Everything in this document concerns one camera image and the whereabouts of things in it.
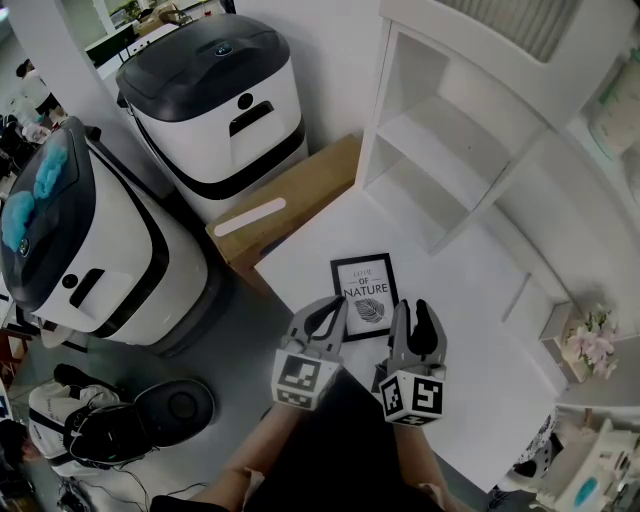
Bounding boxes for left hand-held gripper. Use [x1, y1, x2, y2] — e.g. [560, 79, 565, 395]
[271, 294, 350, 413]

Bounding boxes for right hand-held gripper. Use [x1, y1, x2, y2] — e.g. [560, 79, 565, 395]
[370, 298, 449, 428]

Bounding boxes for black framed nature print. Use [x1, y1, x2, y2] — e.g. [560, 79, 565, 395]
[329, 252, 401, 344]

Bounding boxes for person's right forearm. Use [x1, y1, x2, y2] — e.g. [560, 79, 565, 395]
[394, 424, 451, 501]

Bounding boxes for person's left forearm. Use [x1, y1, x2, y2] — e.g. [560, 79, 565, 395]
[219, 404, 321, 506]

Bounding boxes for white desk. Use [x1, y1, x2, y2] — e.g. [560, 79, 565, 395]
[253, 187, 574, 495]

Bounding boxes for person's black clothing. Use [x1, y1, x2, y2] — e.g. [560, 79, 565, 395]
[149, 369, 451, 512]

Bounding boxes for small white drawer box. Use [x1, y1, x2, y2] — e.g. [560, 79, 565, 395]
[539, 299, 586, 384]

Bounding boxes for brown cardboard box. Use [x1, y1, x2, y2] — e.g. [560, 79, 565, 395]
[205, 132, 364, 296]

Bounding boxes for black round case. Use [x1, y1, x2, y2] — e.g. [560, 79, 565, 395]
[133, 378, 217, 447]

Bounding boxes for white shelf unit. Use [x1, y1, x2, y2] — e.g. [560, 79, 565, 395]
[357, 0, 640, 406]

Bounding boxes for pink flowers in cream pot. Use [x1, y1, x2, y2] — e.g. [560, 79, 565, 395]
[564, 304, 620, 381]

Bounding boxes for white and black service robot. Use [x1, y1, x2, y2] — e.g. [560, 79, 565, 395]
[115, 13, 307, 224]
[0, 115, 224, 356]

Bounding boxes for white ornate cabinet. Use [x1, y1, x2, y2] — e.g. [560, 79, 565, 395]
[499, 417, 640, 512]

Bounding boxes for black backpack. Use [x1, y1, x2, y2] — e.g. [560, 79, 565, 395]
[63, 403, 147, 464]

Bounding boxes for white ceramic jar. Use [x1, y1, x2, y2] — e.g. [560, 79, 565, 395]
[588, 47, 640, 161]

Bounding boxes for blue fluffy cloth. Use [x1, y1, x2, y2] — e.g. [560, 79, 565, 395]
[2, 192, 36, 251]
[33, 144, 71, 201]

